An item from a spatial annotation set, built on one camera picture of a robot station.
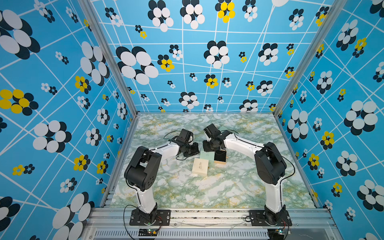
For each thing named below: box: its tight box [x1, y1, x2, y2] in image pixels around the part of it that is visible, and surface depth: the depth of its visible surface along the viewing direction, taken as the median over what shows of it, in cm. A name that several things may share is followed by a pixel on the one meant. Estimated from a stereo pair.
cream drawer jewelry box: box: [192, 158, 209, 177], surface depth 90 cm
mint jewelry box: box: [199, 150, 215, 162], surface depth 94 cm
